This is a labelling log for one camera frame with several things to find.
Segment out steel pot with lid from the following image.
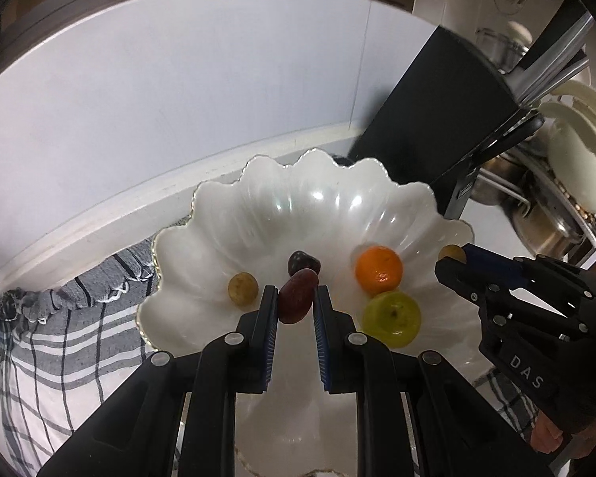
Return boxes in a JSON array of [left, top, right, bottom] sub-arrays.
[[476, 20, 534, 74]]

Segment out steel handled knife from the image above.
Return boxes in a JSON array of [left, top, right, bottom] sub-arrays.
[[521, 70, 593, 109], [515, 0, 591, 74], [505, 56, 592, 91]]

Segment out person's right hand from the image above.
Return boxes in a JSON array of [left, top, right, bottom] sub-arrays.
[[529, 406, 596, 460]]

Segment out cream ceramic pot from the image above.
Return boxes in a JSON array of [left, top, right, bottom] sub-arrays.
[[538, 82, 596, 212]]

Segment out red grape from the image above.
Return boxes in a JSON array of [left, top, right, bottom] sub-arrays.
[[277, 268, 319, 325]]

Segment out black knife block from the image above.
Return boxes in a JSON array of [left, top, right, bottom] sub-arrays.
[[350, 25, 518, 220]]

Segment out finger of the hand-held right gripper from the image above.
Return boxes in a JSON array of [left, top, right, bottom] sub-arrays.
[[464, 243, 538, 284], [434, 257, 518, 305]]

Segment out white scalloped bowl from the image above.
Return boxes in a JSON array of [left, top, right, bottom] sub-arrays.
[[136, 148, 488, 477]]

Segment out black handled knives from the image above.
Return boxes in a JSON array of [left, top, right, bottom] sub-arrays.
[[476, 111, 545, 171]]

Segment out green apple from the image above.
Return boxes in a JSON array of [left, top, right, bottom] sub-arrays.
[[362, 291, 422, 349]]

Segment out orange mandarin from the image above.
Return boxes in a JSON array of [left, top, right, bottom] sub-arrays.
[[355, 245, 404, 295]]

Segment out deep steel pot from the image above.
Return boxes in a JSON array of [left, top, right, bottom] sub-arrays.
[[508, 169, 596, 258]]

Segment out wide steel pot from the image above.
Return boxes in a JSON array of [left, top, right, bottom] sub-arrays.
[[469, 153, 533, 206]]

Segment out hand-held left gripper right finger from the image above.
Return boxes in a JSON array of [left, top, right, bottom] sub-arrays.
[[313, 285, 557, 477]]

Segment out yellow green grape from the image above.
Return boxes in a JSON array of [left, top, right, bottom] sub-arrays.
[[438, 243, 468, 263], [227, 271, 259, 306]]

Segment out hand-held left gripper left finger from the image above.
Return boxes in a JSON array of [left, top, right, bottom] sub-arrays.
[[37, 285, 280, 477]]

